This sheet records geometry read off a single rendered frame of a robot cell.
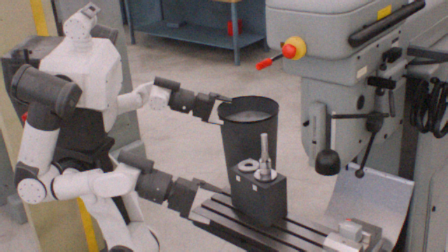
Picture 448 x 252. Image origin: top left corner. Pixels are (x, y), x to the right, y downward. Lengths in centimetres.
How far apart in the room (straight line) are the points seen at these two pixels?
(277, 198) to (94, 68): 93
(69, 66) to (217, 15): 623
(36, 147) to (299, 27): 77
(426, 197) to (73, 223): 208
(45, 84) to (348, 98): 85
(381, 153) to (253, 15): 527
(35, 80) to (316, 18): 73
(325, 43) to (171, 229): 251
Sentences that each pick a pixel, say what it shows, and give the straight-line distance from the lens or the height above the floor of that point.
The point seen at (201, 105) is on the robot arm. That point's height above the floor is 144.
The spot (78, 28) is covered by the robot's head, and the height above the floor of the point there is 183.
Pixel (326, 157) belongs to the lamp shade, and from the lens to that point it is 141.
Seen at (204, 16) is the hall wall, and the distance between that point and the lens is 778.
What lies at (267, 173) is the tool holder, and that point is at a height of 114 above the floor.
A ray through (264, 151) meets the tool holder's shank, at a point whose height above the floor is 123.
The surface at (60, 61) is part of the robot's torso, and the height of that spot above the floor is 175.
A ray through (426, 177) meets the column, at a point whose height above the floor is 108.
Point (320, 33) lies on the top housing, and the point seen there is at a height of 181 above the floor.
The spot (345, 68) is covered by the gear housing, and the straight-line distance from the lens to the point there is 142.
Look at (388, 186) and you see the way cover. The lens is 211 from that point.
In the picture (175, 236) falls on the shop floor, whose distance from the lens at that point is 354.
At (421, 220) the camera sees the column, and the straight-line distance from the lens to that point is 221.
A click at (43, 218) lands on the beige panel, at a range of 313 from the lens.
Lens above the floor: 217
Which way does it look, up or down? 26 degrees down
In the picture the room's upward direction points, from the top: 5 degrees counter-clockwise
